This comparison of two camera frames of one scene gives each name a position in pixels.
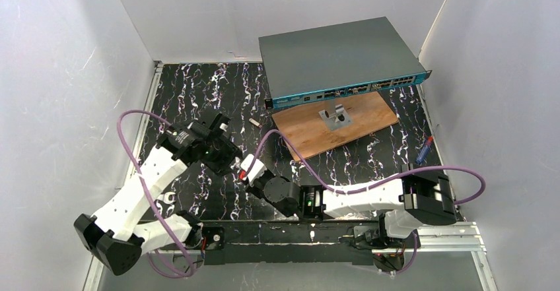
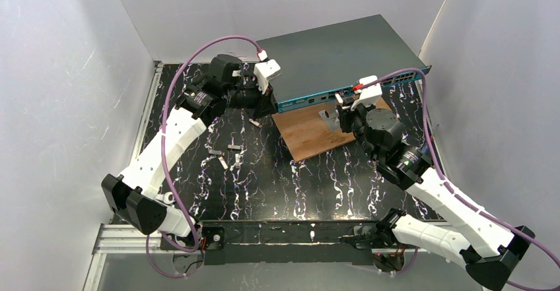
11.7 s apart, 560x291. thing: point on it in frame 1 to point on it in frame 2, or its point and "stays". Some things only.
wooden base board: (310, 134) stays
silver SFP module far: (255, 122) stays
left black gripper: (214, 125) to (266, 103)
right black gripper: (261, 183) to (345, 117)
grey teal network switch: (335, 61) stays
